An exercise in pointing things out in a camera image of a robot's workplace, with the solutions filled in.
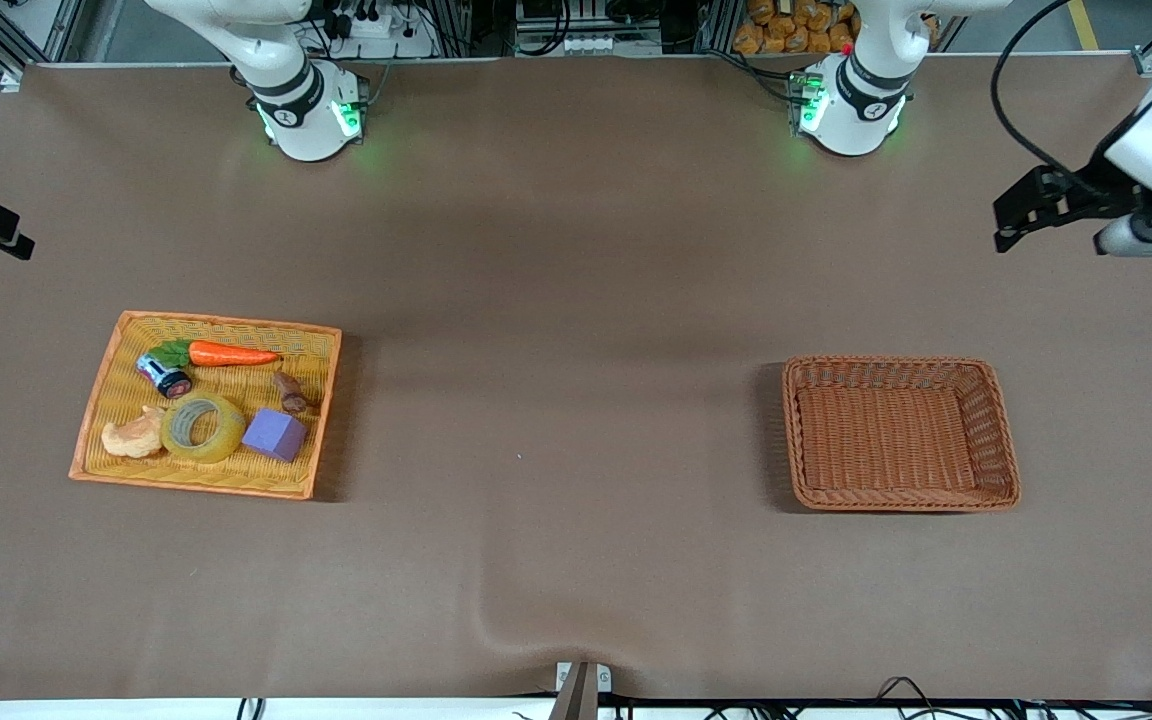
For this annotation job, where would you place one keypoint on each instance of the small white power strip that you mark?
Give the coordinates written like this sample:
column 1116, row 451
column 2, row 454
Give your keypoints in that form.
column 596, row 45

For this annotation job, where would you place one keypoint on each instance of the clear yellowish tape roll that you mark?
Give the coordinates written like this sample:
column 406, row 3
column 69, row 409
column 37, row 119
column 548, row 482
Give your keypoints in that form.
column 176, row 445

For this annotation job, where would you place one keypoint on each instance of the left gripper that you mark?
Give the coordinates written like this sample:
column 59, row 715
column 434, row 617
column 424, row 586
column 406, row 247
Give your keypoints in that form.
column 1102, row 189

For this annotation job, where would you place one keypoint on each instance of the purple cube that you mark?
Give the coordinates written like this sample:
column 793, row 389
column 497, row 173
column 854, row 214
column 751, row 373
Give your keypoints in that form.
column 274, row 435

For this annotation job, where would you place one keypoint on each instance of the orange toy carrot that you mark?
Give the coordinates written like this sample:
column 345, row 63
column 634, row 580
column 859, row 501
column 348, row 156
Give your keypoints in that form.
column 231, row 354

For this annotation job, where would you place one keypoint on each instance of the brown toy root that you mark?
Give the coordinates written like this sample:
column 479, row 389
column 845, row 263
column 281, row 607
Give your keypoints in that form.
column 289, row 392

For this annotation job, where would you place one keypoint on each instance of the toy croissant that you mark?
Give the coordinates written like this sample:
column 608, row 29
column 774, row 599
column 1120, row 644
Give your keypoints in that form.
column 131, row 440

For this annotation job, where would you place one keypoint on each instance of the small printed can black lid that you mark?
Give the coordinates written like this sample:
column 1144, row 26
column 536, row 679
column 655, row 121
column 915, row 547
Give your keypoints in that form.
column 164, row 376

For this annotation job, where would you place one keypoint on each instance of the yellow woven tray orange rim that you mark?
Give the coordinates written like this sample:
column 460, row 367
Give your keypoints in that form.
column 116, row 390

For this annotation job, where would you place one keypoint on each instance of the brown wicker basket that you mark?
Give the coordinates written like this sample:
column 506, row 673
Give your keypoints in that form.
column 886, row 440

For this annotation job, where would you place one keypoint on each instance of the bag of orange snacks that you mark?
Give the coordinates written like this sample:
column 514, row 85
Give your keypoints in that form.
column 786, row 30

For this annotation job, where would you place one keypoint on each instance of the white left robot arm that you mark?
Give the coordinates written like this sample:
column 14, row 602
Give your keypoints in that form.
column 851, row 120

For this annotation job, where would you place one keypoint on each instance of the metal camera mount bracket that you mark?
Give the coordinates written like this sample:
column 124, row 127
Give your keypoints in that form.
column 576, row 700

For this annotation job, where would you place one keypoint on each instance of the white power strip with plugs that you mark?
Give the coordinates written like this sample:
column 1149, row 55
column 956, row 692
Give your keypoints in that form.
column 376, row 25

